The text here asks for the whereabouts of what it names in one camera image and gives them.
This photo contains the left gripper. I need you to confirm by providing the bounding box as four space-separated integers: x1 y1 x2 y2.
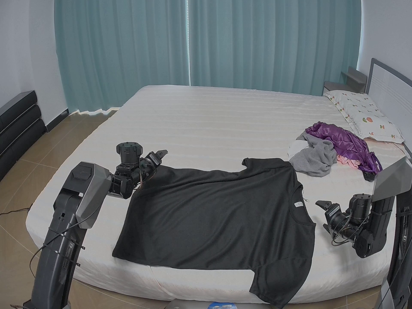
138 149 169 177

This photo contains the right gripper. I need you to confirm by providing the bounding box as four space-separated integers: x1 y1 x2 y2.
315 200 351 238

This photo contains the black T-shirt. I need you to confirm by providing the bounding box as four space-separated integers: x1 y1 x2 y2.
112 157 317 304

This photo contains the bed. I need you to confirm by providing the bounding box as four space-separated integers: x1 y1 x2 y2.
26 58 412 305

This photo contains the pink garment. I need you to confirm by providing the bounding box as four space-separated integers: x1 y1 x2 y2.
336 154 362 170

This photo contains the dark grey garment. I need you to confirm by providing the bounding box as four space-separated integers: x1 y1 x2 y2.
360 169 379 183

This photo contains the white garment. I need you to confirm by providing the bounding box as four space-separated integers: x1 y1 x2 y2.
287 139 310 159

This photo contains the purple garment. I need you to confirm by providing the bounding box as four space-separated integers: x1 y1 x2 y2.
305 121 382 175

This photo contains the white printed pillow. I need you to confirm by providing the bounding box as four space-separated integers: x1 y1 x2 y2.
323 90 405 144

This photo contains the blue-green curtain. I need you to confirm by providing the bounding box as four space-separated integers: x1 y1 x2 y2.
187 0 363 94
54 0 191 114

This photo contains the grey bedside table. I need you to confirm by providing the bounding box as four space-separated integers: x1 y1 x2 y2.
323 66 368 97

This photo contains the black chest of drawers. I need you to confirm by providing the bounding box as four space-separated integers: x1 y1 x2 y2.
0 90 46 183

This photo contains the black cable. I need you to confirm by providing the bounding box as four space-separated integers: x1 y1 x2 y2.
0 204 33 217

